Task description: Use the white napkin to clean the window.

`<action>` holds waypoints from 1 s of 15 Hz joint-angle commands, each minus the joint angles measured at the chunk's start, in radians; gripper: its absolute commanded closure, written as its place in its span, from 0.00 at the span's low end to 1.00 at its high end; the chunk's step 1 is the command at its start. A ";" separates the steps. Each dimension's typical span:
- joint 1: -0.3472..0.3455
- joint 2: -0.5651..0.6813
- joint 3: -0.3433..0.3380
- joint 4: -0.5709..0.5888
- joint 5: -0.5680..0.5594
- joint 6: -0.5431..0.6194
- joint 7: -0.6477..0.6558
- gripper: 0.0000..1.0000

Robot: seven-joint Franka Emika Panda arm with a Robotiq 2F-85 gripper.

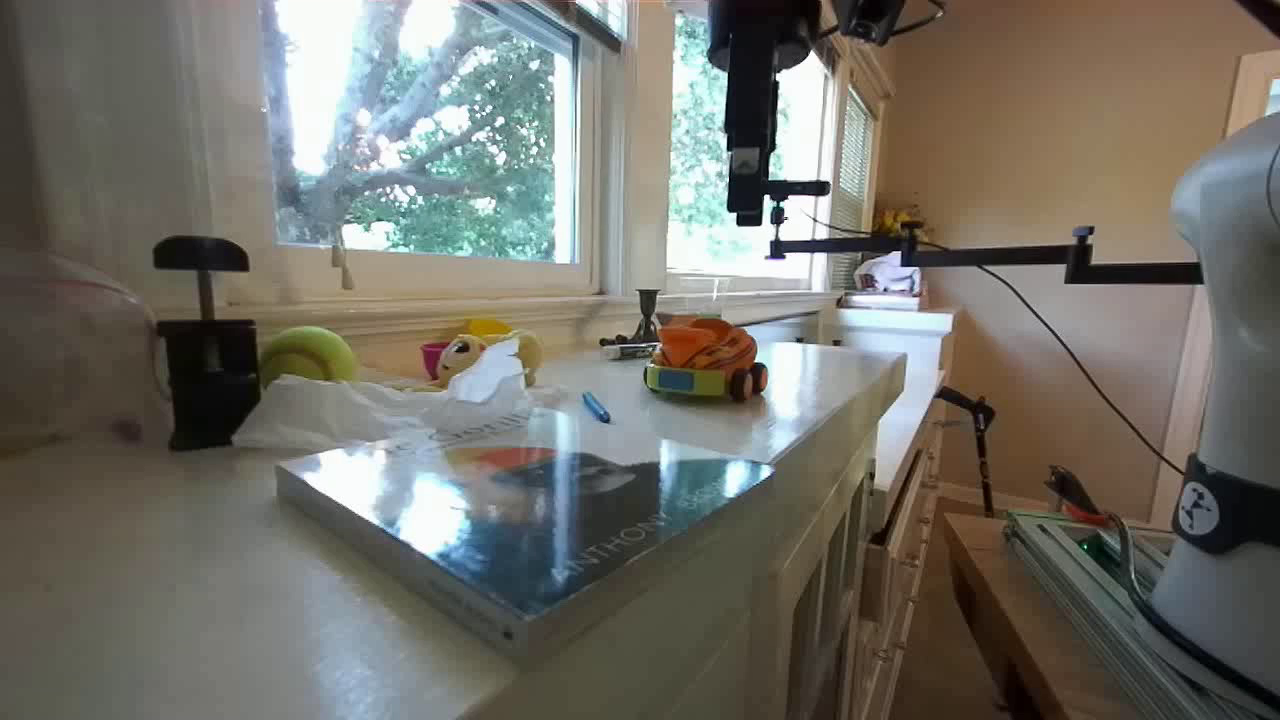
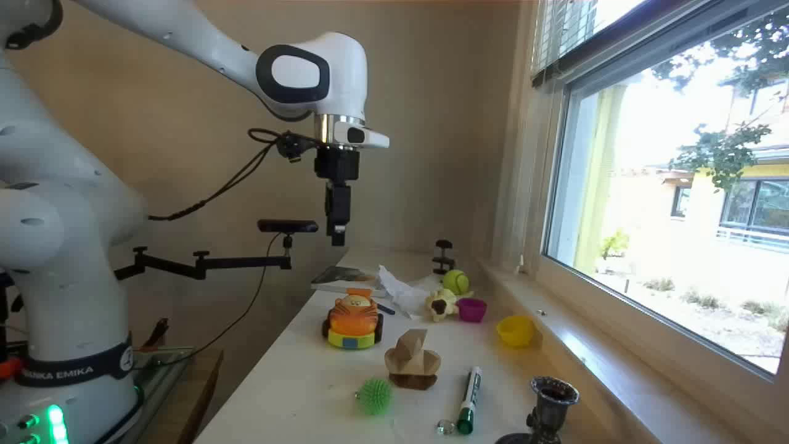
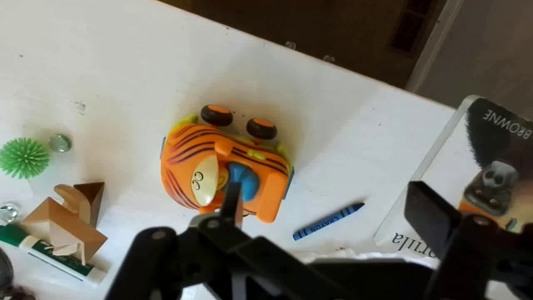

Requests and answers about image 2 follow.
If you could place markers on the green fuzzy ball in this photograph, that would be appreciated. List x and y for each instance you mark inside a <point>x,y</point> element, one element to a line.
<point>372,399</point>

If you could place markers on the white paper napkin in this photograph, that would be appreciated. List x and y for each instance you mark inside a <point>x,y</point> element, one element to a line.
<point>410,297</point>

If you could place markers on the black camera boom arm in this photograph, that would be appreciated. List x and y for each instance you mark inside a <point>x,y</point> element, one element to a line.
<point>200,265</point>

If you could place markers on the yellow plush toy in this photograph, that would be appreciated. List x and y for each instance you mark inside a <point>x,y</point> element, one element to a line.
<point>441,305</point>

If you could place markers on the yellow tennis ball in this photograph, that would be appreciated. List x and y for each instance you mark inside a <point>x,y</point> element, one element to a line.
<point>456,283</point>

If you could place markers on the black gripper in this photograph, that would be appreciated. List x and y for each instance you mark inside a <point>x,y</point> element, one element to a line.
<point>339,168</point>

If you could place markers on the black stereo camera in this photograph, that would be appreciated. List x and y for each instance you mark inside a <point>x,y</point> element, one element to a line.
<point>286,226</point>

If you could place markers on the black clamp mount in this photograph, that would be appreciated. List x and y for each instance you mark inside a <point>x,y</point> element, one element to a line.
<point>441,261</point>

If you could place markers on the green white marker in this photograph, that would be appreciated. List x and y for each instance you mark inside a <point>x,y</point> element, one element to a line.
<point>467,410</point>

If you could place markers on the wooden block toy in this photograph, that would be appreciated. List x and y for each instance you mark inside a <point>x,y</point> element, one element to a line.
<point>410,365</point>

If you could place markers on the magenta plastic cup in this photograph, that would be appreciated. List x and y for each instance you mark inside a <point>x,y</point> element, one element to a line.
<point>471,309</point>

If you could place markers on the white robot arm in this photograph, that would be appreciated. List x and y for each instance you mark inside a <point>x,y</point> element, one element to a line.
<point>63,212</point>

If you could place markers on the yellow plastic cup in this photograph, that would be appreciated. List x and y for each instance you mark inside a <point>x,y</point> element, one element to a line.
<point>516,332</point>

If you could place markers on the window blinds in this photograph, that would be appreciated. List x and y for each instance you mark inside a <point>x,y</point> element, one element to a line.
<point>573,38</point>

